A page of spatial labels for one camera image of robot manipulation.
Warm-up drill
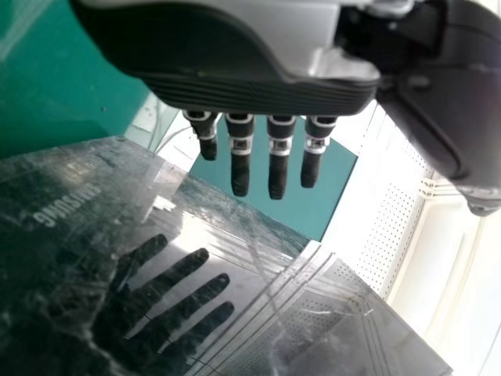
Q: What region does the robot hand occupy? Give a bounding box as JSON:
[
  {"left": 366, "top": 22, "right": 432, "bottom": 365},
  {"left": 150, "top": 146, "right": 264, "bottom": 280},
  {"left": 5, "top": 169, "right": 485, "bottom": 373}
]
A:
[{"left": 72, "top": 0, "right": 501, "bottom": 217}]

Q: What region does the white perforated cable duct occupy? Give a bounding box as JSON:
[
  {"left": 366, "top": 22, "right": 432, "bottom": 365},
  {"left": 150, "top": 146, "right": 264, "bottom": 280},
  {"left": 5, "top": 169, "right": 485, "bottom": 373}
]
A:
[{"left": 308, "top": 103, "right": 435, "bottom": 302}]

